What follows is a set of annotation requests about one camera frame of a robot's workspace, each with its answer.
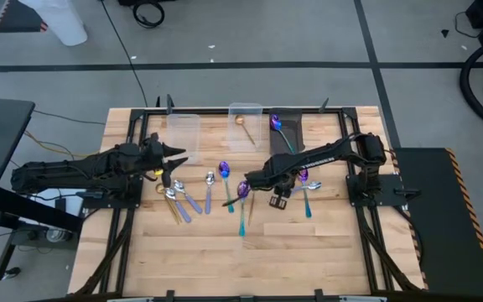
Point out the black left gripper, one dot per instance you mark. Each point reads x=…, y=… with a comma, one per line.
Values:
x=155, y=159

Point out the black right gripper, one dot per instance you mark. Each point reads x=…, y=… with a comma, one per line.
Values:
x=271, y=180

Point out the iridescent purple teal spoon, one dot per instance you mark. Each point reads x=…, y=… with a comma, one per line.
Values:
x=275, y=123
x=303, y=176
x=243, y=189
x=224, y=168

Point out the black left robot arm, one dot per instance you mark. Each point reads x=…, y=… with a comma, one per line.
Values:
x=57, y=176

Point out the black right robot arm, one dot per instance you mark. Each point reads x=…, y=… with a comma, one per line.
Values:
x=317, y=157

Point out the large clear plastic bin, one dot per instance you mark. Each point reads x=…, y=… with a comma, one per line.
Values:
x=183, y=138

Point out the yellow tape tag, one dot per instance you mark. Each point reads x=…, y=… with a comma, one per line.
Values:
x=158, y=172

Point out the small clear plastic bin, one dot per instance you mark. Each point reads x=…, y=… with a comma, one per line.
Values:
x=245, y=134

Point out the grey plastic bin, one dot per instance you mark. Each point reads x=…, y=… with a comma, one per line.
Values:
x=298, y=126

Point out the white paper sheet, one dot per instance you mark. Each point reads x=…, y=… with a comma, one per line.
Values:
x=74, y=207

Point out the small black adapter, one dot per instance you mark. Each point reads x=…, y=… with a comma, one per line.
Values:
x=60, y=204

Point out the round metal disc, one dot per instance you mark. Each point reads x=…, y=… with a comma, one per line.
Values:
x=57, y=235

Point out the white light bar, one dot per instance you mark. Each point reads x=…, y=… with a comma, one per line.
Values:
x=130, y=300
x=363, y=299

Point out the white plastic bucket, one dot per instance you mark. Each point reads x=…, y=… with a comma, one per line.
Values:
x=61, y=23

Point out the small black hazard-striped mat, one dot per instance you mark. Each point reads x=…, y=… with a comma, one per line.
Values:
x=15, y=19

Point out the large black hazard-striped mat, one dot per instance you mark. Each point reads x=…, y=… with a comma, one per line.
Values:
x=447, y=243

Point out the small black triangle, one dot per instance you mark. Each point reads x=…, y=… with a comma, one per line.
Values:
x=445, y=32

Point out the black frame clamp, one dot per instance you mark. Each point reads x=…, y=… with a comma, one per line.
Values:
x=324, y=105
x=170, y=105
x=319, y=295
x=170, y=295
x=158, y=102

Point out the black aluminium table frame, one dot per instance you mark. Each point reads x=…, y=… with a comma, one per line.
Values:
x=336, y=111

